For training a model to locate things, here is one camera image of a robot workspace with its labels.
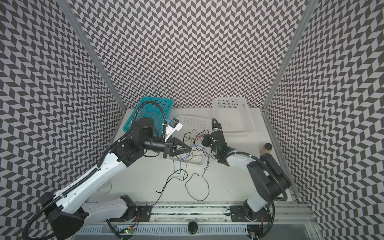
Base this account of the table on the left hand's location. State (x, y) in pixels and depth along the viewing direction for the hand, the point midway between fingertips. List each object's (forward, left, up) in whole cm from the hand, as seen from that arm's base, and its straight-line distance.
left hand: (187, 151), depth 57 cm
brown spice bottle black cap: (+16, -45, -28) cm, 55 cm away
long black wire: (-1, +4, -37) cm, 37 cm away
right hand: (+24, -8, -24) cm, 35 cm away
